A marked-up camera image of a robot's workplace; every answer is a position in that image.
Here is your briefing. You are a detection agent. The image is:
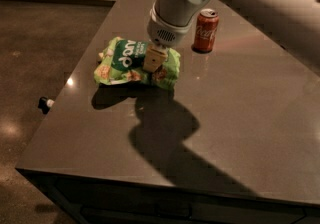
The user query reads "yellow sponge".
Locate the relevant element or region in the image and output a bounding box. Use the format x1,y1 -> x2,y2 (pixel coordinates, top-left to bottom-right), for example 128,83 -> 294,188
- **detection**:
98,52 -> 104,62

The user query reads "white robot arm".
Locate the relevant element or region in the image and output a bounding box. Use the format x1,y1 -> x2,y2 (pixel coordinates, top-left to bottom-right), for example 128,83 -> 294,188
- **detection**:
147,0 -> 320,73

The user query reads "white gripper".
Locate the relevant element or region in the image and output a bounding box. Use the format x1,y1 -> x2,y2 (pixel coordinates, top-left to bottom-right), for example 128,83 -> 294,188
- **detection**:
143,7 -> 191,73

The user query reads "grey counter cabinet base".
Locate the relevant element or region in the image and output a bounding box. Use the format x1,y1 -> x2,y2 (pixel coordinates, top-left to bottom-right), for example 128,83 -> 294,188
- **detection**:
17,168 -> 320,224

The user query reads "black and white floor object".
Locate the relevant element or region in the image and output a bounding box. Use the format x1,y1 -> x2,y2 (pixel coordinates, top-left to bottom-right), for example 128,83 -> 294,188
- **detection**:
38,97 -> 55,114

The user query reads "green rice chip bag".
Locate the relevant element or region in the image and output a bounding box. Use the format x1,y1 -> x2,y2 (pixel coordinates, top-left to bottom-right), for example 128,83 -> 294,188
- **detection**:
94,37 -> 180,90

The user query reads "red cola can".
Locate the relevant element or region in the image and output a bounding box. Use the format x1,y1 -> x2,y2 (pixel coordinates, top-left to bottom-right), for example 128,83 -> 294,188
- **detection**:
193,8 -> 219,53

